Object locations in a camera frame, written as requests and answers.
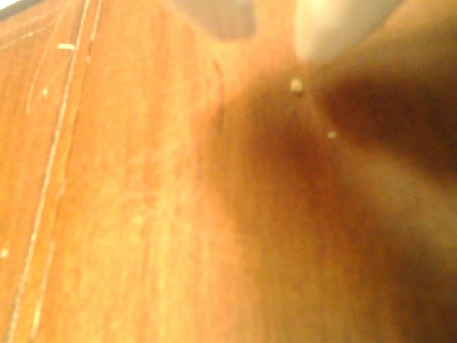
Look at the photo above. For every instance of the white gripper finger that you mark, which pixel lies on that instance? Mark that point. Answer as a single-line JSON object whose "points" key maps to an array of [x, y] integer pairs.
{"points": [[321, 28], [221, 18]]}

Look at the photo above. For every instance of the small cookie crumb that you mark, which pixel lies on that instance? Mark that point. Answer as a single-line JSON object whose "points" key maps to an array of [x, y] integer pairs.
{"points": [[332, 134], [296, 85]]}

